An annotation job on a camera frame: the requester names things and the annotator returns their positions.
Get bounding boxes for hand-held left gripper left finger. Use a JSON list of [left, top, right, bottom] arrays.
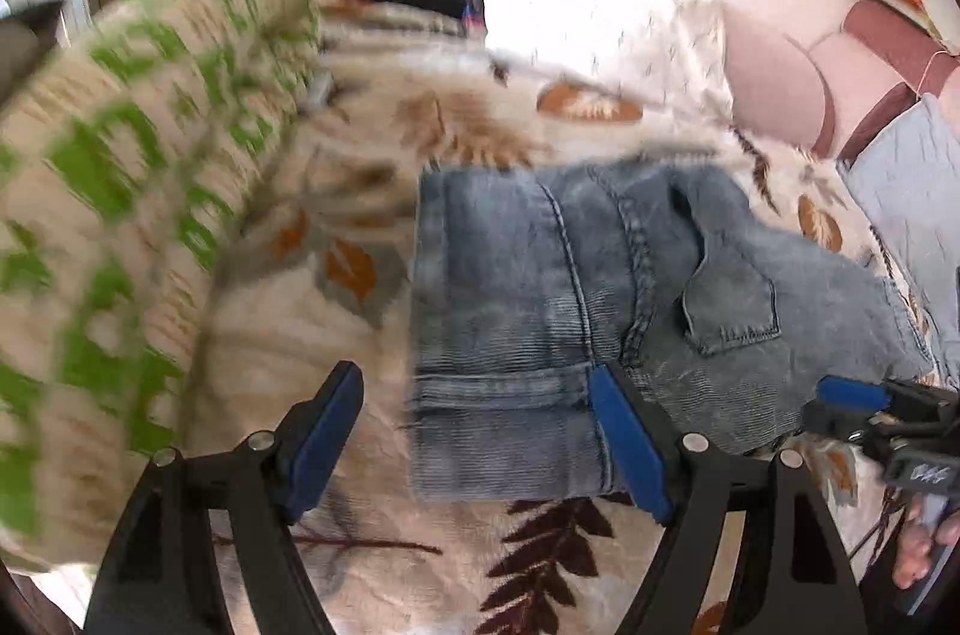
[[82, 360, 366, 635]]

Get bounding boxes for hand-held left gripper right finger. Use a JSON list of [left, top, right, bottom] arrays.
[[589, 359, 871, 635]]

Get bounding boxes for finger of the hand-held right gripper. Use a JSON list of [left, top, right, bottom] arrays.
[[799, 406, 901, 449], [816, 376, 960, 415]]

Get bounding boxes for grey-blue denim pants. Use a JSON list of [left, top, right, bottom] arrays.
[[409, 159, 935, 505]]

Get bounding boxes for person's right hand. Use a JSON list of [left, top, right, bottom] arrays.
[[894, 504, 960, 591]]

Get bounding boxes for leaf printed blanket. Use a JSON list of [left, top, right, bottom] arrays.
[[45, 0, 938, 635]]

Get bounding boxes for grey-blue pillow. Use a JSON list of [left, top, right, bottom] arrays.
[[836, 95, 960, 344]]

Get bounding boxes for green patterned quilt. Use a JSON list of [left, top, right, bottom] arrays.
[[0, 0, 323, 568]]

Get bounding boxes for pink padded headboard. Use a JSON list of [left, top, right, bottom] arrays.
[[720, 0, 960, 160]]

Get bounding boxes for white floral pillow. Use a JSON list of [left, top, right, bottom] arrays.
[[480, 0, 732, 119]]

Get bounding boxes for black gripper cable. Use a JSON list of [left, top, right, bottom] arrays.
[[847, 489, 905, 561]]

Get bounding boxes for thin white string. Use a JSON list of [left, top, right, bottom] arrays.
[[911, 46, 957, 97]]

